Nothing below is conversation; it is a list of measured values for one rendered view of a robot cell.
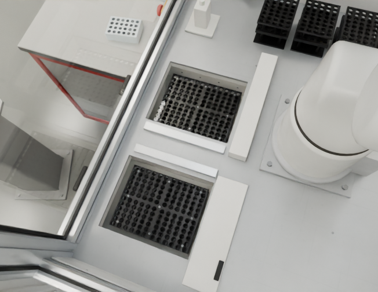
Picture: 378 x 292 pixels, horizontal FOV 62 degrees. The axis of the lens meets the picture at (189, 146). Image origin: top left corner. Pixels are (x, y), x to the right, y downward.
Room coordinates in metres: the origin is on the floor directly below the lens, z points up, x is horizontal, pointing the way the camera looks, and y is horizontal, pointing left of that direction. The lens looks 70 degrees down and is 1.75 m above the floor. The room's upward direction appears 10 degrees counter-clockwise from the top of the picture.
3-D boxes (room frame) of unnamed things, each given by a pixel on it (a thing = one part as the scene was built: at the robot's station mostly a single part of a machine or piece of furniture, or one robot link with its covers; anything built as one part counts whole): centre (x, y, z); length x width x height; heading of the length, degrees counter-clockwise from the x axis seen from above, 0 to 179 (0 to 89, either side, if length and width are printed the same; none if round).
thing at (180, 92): (0.43, -0.05, 0.87); 0.22 x 0.18 x 0.06; 61
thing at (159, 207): (0.16, 0.11, 0.87); 0.22 x 0.18 x 0.06; 61
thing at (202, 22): (0.69, -0.11, 1.00); 0.09 x 0.08 x 0.10; 61
